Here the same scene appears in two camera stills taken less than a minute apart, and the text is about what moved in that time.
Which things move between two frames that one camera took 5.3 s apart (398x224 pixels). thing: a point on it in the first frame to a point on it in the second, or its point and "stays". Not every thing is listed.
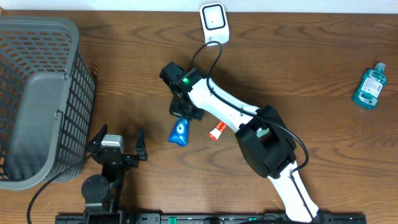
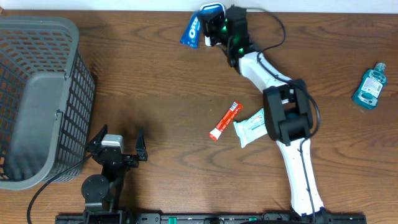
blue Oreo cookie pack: (180, 135) to (191, 33)
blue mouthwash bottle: (369, 89) stays
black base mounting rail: (158, 218) stays
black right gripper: (174, 109) to (208, 24)
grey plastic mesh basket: (47, 101) stays
